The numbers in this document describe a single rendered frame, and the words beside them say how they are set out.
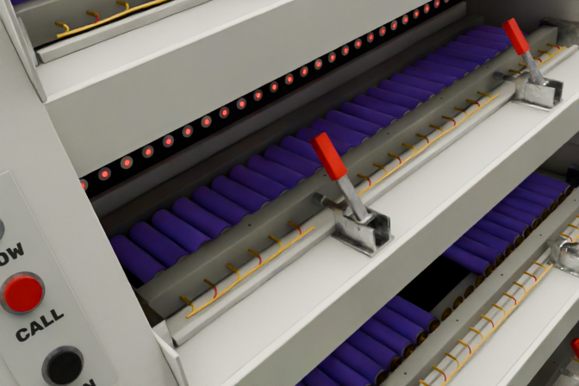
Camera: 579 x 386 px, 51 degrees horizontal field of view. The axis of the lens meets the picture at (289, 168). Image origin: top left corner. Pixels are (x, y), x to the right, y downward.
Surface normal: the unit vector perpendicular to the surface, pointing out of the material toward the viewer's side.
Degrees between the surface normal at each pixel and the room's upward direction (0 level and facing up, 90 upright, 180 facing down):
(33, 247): 90
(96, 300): 90
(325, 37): 107
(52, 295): 90
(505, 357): 17
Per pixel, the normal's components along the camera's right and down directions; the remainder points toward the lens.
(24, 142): 0.62, 0.06
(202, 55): 0.69, 0.32
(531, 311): -0.13, -0.84
